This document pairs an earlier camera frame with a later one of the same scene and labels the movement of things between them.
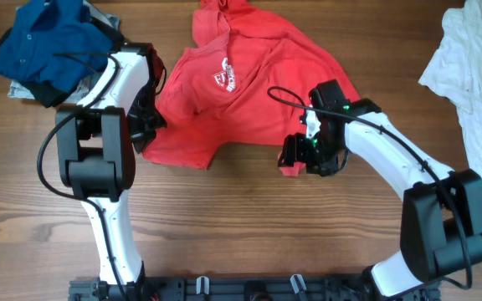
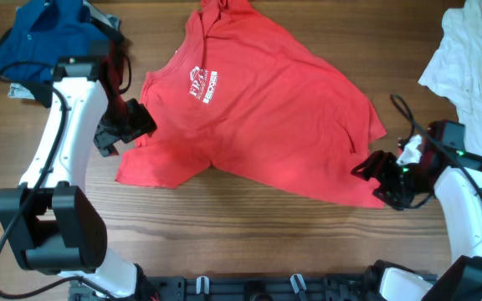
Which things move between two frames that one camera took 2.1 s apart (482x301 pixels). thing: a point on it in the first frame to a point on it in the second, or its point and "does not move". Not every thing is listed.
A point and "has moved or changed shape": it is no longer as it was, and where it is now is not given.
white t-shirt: [468, 65] does not move
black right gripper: [293, 151] to [390, 177]
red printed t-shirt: [215, 98] has moved or changed shape
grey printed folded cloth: [16, 90] does not move
